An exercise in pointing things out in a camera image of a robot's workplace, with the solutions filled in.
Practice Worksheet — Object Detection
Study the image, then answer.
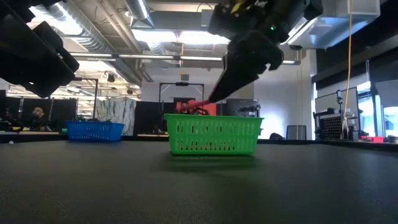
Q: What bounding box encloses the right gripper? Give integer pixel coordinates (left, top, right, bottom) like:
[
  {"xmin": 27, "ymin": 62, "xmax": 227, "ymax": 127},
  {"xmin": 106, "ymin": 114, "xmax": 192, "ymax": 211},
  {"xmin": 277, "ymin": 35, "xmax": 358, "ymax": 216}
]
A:
[{"xmin": 208, "ymin": 30, "xmax": 285, "ymax": 105}]

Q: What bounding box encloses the black machine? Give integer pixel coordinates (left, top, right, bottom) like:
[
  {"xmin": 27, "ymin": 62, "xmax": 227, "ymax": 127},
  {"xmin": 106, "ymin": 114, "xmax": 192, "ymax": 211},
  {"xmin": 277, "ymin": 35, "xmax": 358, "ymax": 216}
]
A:
[{"xmin": 226, "ymin": 98, "xmax": 262, "ymax": 119}]

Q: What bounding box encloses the person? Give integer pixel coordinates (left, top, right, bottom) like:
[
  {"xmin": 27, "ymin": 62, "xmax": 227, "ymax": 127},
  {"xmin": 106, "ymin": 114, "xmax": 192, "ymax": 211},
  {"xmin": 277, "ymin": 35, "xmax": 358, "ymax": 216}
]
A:
[
  {"xmin": 177, "ymin": 101, "xmax": 203, "ymax": 116},
  {"xmin": 29, "ymin": 106, "xmax": 52, "ymax": 132}
]

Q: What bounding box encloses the green plastic basket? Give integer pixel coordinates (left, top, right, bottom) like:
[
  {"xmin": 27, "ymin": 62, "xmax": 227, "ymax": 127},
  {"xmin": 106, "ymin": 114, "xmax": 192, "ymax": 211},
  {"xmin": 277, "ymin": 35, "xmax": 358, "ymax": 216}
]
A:
[{"xmin": 163, "ymin": 113, "xmax": 265, "ymax": 157}]

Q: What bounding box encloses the grey ceiling box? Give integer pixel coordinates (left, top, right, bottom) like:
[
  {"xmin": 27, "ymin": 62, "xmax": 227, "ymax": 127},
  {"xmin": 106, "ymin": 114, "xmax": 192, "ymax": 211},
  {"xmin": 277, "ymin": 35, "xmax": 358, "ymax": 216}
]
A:
[{"xmin": 200, "ymin": 9, "xmax": 216, "ymax": 29}]

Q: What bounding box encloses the grey trash bin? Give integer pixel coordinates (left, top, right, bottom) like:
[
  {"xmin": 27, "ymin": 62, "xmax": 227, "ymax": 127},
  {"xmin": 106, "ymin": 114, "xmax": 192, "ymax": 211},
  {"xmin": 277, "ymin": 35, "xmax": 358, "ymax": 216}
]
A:
[{"xmin": 285, "ymin": 124, "xmax": 308, "ymax": 141}]

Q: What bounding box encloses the blue plastic bin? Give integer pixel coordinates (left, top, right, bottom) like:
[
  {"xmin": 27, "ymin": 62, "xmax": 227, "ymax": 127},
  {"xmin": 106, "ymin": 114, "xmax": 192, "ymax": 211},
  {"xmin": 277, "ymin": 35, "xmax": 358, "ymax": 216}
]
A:
[{"xmin": 65, "ymin": 120, "xmax": 126, "ymax": 142}]

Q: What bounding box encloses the patterned hanging cloth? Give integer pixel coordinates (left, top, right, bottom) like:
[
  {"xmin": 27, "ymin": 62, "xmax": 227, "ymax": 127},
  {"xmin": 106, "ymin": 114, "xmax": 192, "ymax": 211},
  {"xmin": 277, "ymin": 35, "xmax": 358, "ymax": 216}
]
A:
[{"xmin": 94, "ymin": 97, "xmax": 137, "ymax": 136}]

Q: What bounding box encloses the long ceiling light bar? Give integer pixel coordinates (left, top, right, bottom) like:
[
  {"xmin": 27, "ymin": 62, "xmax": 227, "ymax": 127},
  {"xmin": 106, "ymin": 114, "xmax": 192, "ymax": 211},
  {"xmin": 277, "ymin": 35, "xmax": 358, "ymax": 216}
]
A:
[{"xmin": 69, "ymin": 52, "xmax": 301, "ymax": 66}]

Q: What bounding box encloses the black equipment rack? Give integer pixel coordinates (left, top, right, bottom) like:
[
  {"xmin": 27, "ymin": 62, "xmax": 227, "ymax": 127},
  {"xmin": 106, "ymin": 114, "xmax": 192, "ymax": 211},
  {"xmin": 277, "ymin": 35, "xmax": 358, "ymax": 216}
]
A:
[{"xmin": 313, "ymin": 86, "xmax": 360, "ymax": 141}]

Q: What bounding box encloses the black table mat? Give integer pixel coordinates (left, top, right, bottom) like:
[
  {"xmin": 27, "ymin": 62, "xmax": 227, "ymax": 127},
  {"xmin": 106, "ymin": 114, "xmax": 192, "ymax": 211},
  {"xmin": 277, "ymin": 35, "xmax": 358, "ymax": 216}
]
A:
[{"xmin": 0, "ymin": 139, "xmax": 398, "ymax": 224}]

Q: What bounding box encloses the red box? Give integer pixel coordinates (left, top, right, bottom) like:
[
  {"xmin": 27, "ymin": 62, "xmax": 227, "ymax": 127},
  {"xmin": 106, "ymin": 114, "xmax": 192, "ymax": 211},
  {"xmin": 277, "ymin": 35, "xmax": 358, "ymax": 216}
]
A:
[{"xmin": 359, "ymin": 135, "xmax": 385, "ymax": 144}]

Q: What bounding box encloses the black stand frame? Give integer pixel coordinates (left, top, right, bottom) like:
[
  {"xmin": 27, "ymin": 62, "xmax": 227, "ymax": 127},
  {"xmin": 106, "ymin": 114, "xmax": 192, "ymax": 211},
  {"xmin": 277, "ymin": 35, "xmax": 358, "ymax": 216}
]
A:
[
  {"xmin": 72, "ymin": 77, "xmax": 100, "ymax": 121},
  {"xmin": 159, "ymin": 82, "xmax": 205, "ymax": 115}
]

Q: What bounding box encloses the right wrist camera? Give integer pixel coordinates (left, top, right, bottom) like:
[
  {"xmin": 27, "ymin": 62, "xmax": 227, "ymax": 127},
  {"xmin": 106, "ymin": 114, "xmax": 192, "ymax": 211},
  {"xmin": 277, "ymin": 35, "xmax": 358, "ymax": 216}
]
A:
[{"xmin": 207, "ymin": 2, "xmax": 249, "ymax": 37}]

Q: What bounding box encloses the yellow cable tag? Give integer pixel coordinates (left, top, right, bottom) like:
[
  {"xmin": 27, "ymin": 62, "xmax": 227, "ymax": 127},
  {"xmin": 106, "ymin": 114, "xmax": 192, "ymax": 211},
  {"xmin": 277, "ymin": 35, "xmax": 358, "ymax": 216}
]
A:
[{"xmin": 229, "ymin": 0, "xmax": 247, "ymax": 14}]

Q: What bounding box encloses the silver ventilation duct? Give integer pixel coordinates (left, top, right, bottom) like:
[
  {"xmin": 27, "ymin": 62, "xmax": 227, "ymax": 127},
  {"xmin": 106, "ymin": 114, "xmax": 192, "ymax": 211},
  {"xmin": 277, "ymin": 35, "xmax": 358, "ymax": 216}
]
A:
[{"xmin": 125, "ymin": 0, "xmax": 155, "ymax": 29}]

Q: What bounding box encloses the yellow hanging cable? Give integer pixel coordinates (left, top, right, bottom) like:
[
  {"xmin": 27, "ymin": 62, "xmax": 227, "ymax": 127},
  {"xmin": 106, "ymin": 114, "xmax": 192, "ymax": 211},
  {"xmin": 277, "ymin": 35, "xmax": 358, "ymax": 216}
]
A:
[{"xmin": 341, "ymin": 0, "xmax": 354, "ymax": 138}]

